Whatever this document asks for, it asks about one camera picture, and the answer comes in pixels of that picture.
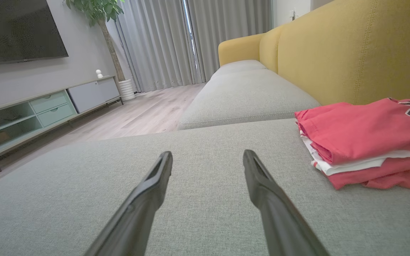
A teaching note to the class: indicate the black flat screen television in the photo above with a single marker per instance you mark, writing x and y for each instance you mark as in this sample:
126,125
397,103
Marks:
16,28

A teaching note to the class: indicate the red and white sports jersey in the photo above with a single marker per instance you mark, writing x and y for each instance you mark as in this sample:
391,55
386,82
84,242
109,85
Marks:
361,128

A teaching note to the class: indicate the small white figurine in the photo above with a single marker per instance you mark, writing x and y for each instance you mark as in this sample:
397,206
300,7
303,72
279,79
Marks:
99,74

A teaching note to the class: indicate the long low television cabinet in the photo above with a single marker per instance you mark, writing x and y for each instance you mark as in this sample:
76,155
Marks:
59,103

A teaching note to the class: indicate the white wall switch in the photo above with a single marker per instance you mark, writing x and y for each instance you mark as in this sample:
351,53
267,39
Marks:
292,14

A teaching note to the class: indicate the grey curtain panel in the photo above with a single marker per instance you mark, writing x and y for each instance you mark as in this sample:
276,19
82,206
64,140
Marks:
230,32
155,42

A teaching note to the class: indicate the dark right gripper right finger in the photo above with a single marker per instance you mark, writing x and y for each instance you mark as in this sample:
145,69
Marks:
279,220

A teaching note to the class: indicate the white ribbed plant pot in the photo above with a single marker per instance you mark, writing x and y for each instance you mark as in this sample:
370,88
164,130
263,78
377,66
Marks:
126,90

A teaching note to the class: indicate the green potted tree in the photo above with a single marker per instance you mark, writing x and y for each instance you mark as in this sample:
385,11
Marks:
105,32

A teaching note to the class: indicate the large grey sofa seat cushion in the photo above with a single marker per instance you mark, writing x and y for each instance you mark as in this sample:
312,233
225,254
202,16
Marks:
208,149

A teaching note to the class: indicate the yellow sofa backrest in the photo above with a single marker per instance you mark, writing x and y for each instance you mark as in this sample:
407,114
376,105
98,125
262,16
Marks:
351,53

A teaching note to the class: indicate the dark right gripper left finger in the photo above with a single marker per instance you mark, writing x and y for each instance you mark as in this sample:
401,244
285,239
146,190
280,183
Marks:
137,213

